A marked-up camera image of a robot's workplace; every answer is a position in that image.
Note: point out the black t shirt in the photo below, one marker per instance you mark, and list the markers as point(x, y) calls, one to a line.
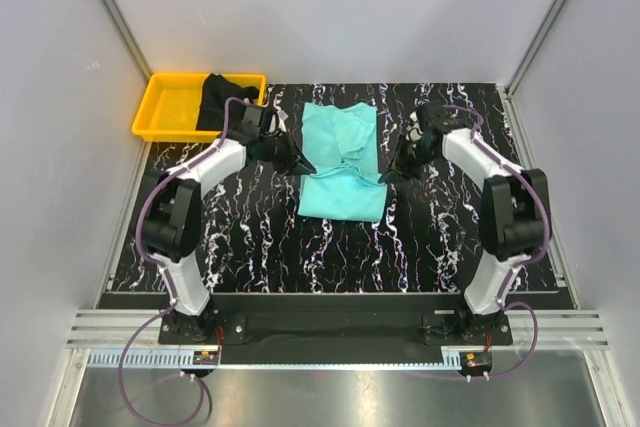
point(216, 90)

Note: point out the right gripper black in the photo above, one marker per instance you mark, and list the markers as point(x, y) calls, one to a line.
point(399, 166)

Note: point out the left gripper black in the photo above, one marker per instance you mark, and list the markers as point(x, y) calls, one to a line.
point(294, 162)

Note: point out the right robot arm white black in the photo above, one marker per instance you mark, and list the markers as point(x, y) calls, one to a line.
point(514, 220)

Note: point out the left small circuit board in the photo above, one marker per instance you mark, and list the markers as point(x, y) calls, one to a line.
point(206, 358)

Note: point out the right small circuit board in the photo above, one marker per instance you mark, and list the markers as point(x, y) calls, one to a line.
point(476, 363)

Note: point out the teal t shirt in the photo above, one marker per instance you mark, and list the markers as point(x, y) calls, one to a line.
point(342, 145)

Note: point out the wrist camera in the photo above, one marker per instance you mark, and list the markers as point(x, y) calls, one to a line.
point(276, 120)
point(414, 131)

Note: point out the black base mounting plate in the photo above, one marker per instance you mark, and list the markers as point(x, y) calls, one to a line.
point(331, 329)

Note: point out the aluminium frame rail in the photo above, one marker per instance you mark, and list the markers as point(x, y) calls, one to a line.
point(557, 329)

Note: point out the small circuit board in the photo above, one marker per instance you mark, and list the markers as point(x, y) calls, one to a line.
point(476, 363)
point(206, 358)

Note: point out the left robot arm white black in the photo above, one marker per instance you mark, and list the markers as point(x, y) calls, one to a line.
point(168, 228)

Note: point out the yellow plastic bin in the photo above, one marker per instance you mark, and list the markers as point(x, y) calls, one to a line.
point(170, 109)

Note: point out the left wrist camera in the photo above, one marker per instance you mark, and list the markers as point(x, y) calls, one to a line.
point(276, 120)

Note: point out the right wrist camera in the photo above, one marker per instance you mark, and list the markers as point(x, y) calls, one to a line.
point(414, 131)

